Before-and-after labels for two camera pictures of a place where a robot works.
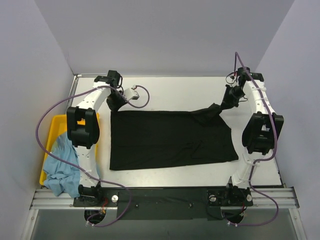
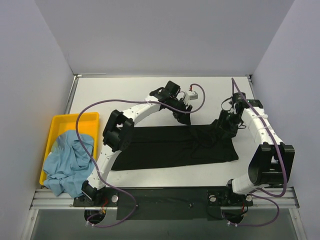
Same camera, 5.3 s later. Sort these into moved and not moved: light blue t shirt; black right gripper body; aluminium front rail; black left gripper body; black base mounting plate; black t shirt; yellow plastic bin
Moved: black left gripper body; black t shirt; black right gripper body
Not moved: light blue t shirt; yellow plastic bin; black base mounting plate; aluminium front rail
